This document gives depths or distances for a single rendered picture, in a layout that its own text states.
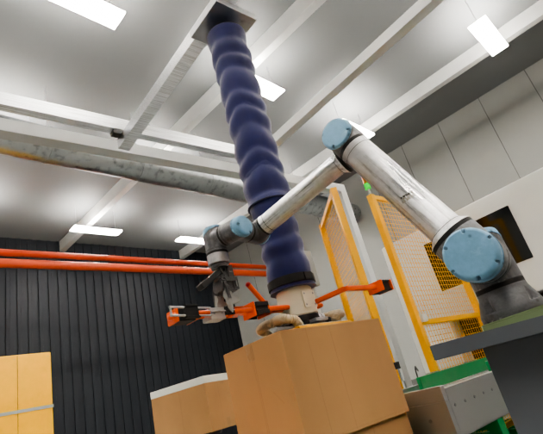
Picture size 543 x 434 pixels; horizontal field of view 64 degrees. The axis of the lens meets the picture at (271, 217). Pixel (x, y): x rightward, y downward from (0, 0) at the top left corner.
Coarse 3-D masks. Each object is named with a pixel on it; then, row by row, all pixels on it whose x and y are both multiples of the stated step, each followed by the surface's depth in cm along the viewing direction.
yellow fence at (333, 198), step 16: (336, 192) 336; (336, 208) 332; (336, 240) 366; (352, 240) 321; (336, 256) 378; (352, 256) 317; (336, 272) 389; (352, 272) 339; (368, 304) 302; (352, 320) 372; (384, 336) 294
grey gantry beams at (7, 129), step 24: (432, 0) 338; (408, 24) 356; (384, 48) 375; (360, 72) 397; (0, 120) 341; (48, 144) 366; (72, 144) 374; (96, 144) 386; (192, 168) 455; (216, 168) 468
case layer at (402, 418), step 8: (400, 416) 181; (376, 424) 170; (384, 424) 173; (392, 424) 176; (400, 424) 179; (408, 424) 182; (360, 432) 163; (368, 432) 166; (376, 432) 168; (384, 432) 171; (392, 432) 174; (400, 432) 177; (408, 432) 179
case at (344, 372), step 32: (256, 352) 170; (288, 352) 158; (320, 352) 167; (352, 352) 178; (384, 352) 190; (256, 384) 168; (288, 384) 155; (320, 384) 160; (352, 384) 170; (384, 384) 181; (256, 416) 167; (288, 416) 153; (320, 416) 154; (352, 416) 163; (384, 416) 173
